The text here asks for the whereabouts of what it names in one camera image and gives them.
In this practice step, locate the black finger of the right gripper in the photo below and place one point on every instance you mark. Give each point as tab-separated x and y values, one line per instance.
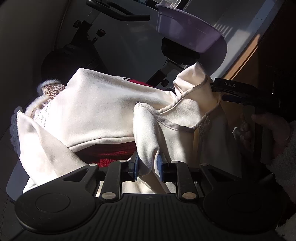
239	92

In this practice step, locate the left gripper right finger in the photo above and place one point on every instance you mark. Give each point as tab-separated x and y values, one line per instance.
163	168

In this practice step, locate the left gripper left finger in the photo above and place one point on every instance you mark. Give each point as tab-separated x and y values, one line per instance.
132	170

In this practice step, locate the cream sweater with fur cuffs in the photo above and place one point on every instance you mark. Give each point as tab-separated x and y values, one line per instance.
190	126

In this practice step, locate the person's right hand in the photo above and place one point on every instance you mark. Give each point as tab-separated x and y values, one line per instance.
267	135

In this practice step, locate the red knitted garment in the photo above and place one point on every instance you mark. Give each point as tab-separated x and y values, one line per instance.
111	151

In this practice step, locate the purple plastic basin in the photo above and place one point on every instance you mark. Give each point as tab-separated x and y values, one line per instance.
186	29

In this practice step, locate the black exercise bike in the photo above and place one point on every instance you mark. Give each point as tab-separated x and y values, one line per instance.
118	38

